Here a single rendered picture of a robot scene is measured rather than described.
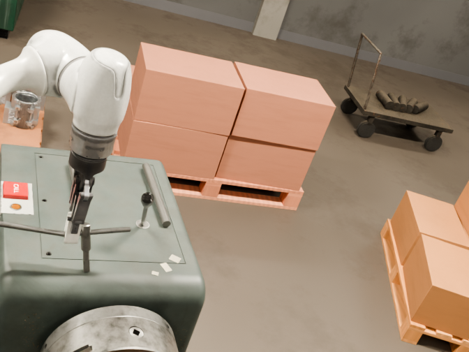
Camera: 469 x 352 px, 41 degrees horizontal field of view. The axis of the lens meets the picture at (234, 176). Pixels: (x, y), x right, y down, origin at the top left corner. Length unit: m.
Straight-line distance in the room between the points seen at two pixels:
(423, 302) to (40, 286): 2.60
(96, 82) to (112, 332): 0.53
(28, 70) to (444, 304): 2.87
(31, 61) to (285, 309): 2.57
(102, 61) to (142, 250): 0.56
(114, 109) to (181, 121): 2.66
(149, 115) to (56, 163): 2.04
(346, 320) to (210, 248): 0.89
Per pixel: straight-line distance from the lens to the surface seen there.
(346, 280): 4.03
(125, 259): 1.55
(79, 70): 1.24
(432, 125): 6.28
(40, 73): 1.30
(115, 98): 1.21
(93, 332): 1.41
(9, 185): 1.69
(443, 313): 3.76
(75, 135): 1.28
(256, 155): 4.14
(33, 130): 4.23
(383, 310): 3.96
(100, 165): 1.31
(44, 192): 1.71
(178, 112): 3.84
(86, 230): 1.43
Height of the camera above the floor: 2.23
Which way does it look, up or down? 29 degrees down
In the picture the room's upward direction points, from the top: 20 degrees clockwise
